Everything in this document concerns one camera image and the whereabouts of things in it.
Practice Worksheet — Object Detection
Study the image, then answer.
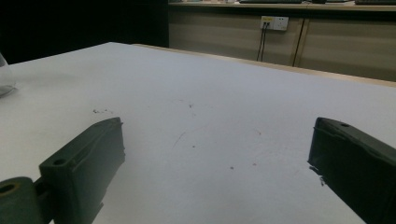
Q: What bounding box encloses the white wall power socket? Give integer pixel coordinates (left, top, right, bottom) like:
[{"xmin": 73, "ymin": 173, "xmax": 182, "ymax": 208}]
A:
[{"xmin": 260, "ymin": 15, "xmax": 290, "ymax": 32}]

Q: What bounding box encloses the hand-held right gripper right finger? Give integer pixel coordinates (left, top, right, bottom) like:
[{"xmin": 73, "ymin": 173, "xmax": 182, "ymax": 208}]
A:
[{"xmin": 307, "ymin": 117, "xmax": 396, "ymax": 224}]

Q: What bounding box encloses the black power cable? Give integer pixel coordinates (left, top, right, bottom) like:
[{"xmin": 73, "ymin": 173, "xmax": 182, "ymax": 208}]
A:
[
  {"xmin": 261, "ymin": 21, "xmax": 271, "ymax": 63},
  {"xmin": 256, "ymin": 21, "xmax": 267, "ymax": 62}
]

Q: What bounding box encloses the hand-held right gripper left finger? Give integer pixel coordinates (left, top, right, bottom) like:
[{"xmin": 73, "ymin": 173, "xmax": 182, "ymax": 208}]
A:
[{"xmin": 38, "ymin": 117, "xmax": 126, "ymax": 224}]

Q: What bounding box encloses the clear glass vessel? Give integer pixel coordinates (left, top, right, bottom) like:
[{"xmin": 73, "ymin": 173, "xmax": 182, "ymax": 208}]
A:
[{"xmin": 0, "ymin": 51, "xmax": 17, "ymax": 99}]

